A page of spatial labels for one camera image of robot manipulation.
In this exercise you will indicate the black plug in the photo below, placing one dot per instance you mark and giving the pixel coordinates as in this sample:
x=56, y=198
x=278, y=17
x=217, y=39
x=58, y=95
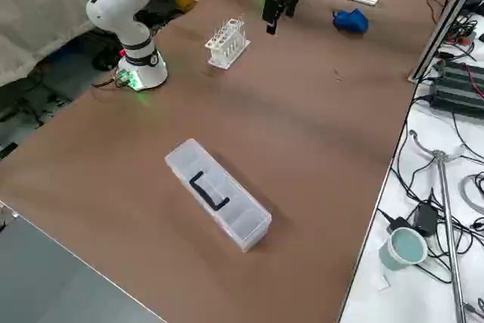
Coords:
x=397, y=224

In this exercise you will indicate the black power adapter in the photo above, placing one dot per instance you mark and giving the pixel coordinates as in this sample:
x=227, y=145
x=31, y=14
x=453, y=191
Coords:
x=425, y=219

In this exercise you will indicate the aluminium frame post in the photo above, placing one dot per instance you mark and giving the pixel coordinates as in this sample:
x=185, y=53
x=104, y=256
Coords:
x=439, y=28

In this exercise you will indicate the clear plastic compartment box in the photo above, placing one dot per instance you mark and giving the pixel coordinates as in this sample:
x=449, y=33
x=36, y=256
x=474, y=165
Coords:
x=227, y=202

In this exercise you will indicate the grey metal panel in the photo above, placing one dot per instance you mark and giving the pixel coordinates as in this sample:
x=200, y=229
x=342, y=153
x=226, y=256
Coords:
x=41, y=281

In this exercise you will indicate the white test tube rack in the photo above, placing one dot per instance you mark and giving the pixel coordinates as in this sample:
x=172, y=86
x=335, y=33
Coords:
x=227, y=45

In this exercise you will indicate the pale teal paper cup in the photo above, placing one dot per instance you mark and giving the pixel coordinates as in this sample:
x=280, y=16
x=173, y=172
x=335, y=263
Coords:
x=406, y=249

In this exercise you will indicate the black power supply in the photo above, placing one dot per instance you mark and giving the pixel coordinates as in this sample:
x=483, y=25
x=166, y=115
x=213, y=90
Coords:
x=457, y=88

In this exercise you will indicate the beige cloth cover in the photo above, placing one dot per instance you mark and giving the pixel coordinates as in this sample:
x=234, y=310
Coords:
x=38, y=16

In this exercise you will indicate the silver metal stand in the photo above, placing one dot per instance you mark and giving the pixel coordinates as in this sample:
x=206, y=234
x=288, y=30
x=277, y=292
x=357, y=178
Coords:
x=446, y=205

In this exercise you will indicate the blue rag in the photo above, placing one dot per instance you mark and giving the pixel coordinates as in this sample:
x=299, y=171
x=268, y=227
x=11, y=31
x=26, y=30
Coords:
x=351, y=20

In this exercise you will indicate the small white paper piece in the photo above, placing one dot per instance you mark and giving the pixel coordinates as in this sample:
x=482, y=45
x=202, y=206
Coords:
x=380, y=281

